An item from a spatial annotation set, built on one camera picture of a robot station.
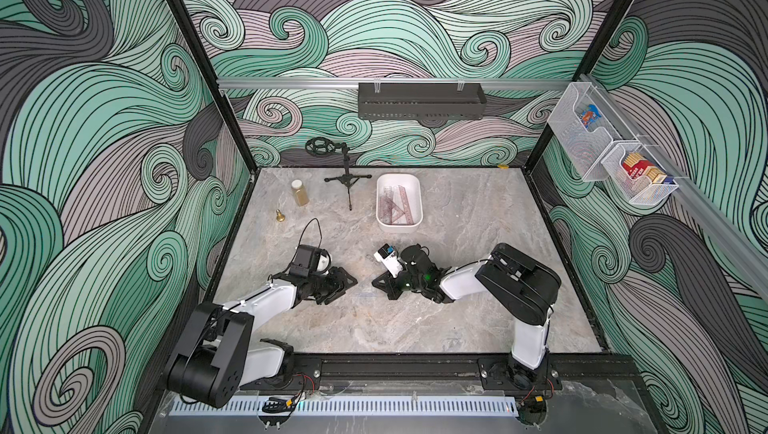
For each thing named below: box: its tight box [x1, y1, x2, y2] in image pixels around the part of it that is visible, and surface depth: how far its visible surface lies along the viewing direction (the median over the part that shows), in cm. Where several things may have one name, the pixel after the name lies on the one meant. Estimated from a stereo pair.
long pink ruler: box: [398, 185, 415, 225], surface depth 109 cm
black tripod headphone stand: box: [305, 137, 373, 211], surface depth 97 cm
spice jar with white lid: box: [291, 179, 310, 207], surface depth 106 cm
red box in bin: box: [622, 153, 665, 183], surface depth 67 cm
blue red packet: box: [580, 104, 603, 129], surface depth 85 cm
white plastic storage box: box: [375, 173, 424, 233], surface depth 109 cm
